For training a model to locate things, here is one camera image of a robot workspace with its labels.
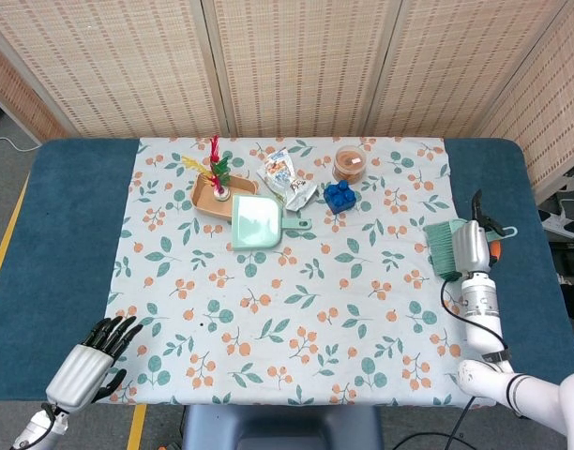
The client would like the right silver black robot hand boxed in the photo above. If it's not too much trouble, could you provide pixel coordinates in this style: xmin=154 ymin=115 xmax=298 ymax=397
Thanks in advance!
xmin=450 ymin=189 xmax=508 ymax=282

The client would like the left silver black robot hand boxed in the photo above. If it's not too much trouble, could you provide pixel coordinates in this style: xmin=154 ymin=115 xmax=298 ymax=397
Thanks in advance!
xmin=45 ymin=316 xmax=144 ymax=414

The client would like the teal green bristle brush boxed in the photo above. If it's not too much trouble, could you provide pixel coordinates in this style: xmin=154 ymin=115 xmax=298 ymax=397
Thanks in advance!
xmin=422 ymin=218 xmax=520 ymax=282

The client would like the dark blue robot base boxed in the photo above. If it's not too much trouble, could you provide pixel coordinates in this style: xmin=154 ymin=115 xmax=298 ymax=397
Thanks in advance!
xmin=181 ymin=403 xmax=385 ymax=450

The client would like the white power strip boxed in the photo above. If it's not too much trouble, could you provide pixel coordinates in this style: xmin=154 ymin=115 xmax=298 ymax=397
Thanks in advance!
xmin=541 ymin=208 xmax=574 ymax=241

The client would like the blue toy building block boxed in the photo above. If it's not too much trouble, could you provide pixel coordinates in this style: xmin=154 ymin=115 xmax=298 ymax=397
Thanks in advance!
xmin=323 ymin=179 xmax=357 ymax=216

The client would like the blue fabric table cover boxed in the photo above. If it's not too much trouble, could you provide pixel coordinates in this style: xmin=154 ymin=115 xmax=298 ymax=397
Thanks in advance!
xmin=0 ymin=137 xmax=574 ymax=408

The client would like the clear plastic snack jar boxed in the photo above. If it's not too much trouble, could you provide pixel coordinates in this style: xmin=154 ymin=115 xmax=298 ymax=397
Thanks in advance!
xmin=332 ymin=144 xmax=369 ymax=185

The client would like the silver foil snack bag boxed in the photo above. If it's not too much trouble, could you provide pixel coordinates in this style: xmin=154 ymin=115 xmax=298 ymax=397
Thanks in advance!
xmin=280 ymin=175 xmax=319 ymax=212

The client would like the floral leaf print tablecloth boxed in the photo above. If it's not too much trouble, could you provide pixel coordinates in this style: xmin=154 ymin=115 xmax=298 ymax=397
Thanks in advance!
xmin=101 ymin=135 xmax=498 ymax=407

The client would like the blue white snack bag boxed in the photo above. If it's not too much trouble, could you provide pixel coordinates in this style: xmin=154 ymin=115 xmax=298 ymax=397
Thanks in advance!
xmin=257 ymin=146 xmax=298 ymax=192

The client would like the mint green dustpan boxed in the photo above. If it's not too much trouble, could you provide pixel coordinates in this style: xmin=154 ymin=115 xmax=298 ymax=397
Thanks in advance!
xmin=229 ymin=194 xmax=313 ymax=253

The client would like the tan plastic tray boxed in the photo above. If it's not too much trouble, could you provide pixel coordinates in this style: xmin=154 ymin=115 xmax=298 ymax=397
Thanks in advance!
xmin=189 ymin=172 xmax=260 ymax=220

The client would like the colourful feather shuttlecock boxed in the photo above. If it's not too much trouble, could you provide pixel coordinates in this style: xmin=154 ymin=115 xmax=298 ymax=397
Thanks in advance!
xmin=181 ymin=134 xmax=232 ymax=201

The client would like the woven bamboo folding screen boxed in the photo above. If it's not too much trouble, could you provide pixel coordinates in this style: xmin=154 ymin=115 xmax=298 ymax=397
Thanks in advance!
xmin=0 ymin=0 xmax=574 ymax=203

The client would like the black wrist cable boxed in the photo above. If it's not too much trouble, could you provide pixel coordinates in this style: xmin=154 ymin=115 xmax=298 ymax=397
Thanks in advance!
xmin=440 ymin=278 xmax=511 ymax=362

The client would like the white floor cable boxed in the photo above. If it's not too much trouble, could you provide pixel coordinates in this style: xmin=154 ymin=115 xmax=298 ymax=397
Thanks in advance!
xmin=0 ymin=135 xmax=43 ymax=152

